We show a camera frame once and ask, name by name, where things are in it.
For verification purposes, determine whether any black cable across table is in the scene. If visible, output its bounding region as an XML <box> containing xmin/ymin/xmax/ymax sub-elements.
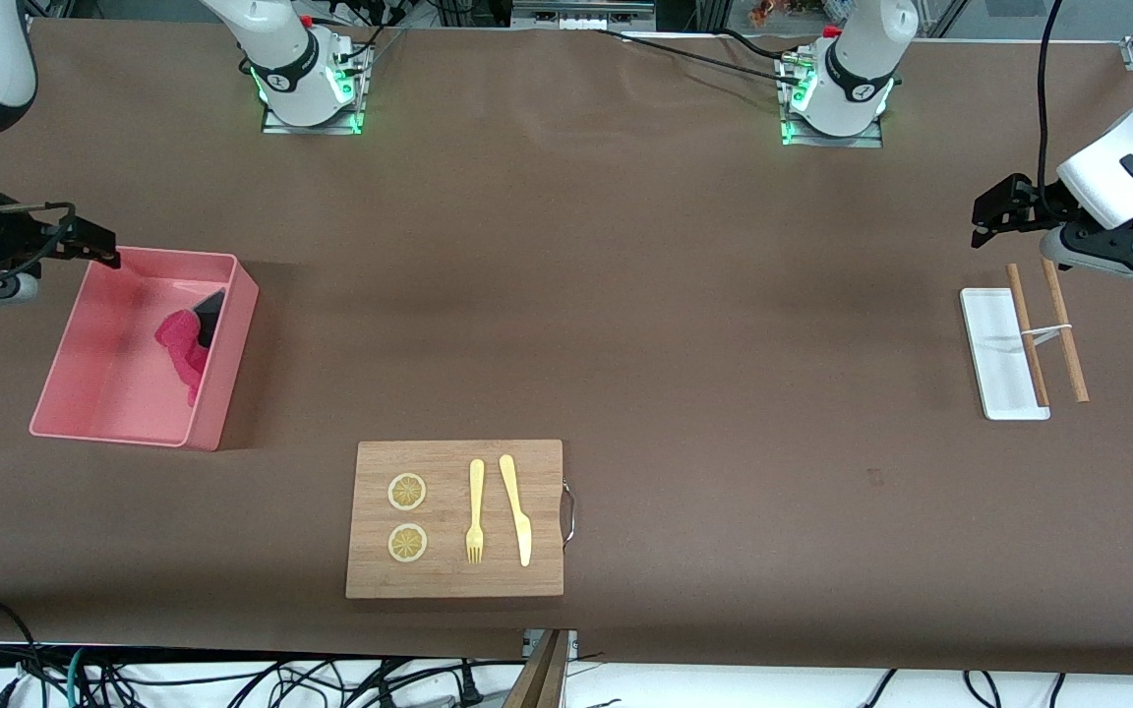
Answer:
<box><xmin>586</xmin><ymin>28</ymin><xmax>808</xmax><ymax>88</ymax></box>

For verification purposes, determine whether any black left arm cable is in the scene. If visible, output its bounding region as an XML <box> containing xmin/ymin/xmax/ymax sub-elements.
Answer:
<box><xmin>1036</xmin><ymin>0</ymin><xmax>1065</xmax><ymax>198</ymax></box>

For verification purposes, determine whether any yellow plastic knife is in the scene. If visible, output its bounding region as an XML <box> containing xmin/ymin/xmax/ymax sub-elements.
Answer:
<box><xmin>499</xmin><ymin>453</ymin><xmax>533</xmax><ymax>568</ymax></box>

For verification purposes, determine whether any wooden plank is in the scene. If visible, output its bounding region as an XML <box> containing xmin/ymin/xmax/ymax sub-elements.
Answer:
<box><xmin>503</xmin><ymin>629</ymin><xmax>570</xmax><ymax>708</ymax></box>

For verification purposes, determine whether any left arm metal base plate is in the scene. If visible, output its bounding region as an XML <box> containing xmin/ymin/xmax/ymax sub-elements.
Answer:
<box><xmin>780</xmin><ymin>54</ymin><xmax>884</xmax><ymax>148</ymax></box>

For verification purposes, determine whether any grey metal frame rail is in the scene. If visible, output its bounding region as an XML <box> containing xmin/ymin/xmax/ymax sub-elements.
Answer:
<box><xmin>510</xmin><ymin>0</ymin><xmax>658</xmax><ymax>30</ymax></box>

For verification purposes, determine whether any wooden cutting board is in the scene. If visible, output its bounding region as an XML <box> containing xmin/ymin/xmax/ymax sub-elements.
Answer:
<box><xmin>344</xmin><ymin>439</ymin><xmax>579</xmax><ymax>600</ymax></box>

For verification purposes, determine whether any pink plastic bin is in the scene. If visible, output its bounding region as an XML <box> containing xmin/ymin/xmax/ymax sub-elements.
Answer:
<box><xmin>29</xmin><ymin>244</ymin><xmax>261</xmax><ymax>453</ymax></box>

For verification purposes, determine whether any white rectangular tray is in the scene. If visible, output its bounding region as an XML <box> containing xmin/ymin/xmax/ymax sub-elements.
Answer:
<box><xmin>959</xmin><ymin>287</ymin><xmax>1052</xmax><ymax>422</ymax></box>

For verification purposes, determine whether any pink fluffy cloth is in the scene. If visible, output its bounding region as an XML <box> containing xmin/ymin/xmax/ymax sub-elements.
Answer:
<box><xmin>155</xmin><ymin>292</ymin><xmax>223</xmax><ymax>406</ymax></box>

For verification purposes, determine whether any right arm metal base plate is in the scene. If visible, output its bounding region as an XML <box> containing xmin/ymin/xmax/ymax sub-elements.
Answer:
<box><xmin>262</xmin><ymin>39</ymin><xmax>368</xmax><ymax>136</ymax></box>

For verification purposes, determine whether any small metal table bracket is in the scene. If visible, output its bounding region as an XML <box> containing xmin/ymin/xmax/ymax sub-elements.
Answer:
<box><xmin>523</xmin><ymin>629</ymin><xmax>579</xmax><ymax>662</ymax></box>

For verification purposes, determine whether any orange red background object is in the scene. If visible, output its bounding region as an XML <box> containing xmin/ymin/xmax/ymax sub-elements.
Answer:
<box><xmin>748</xmin><ymin>0</ymin><xmax>828</xmax><ymax>29</ymax></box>

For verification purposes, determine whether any brown table cover sheet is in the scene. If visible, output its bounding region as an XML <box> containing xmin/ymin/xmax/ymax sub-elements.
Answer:
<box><xmin>0</xmin><ymin>18</ymin><xmax>1133</xmax><ymax>678</ymax></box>

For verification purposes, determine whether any yellow plastic fork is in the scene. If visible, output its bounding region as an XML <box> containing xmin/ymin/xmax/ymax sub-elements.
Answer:
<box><xmin>465</xmin><ymin>458</ymin><xmax>487</xmax><ymax>565</ymax></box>

